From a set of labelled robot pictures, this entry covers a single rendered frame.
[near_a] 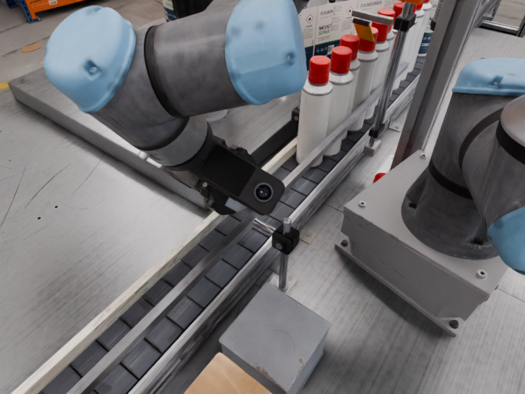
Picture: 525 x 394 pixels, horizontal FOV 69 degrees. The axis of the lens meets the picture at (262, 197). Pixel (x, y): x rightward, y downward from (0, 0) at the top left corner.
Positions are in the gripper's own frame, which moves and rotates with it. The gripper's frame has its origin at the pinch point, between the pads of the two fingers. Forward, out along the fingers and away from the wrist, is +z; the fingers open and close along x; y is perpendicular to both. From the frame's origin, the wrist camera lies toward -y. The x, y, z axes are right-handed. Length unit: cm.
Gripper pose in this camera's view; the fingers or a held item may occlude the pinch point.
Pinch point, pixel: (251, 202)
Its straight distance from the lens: 58.7
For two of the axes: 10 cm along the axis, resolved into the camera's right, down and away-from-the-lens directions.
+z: 3.0, 3.2, 9.0
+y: -8.1, -4.2, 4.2
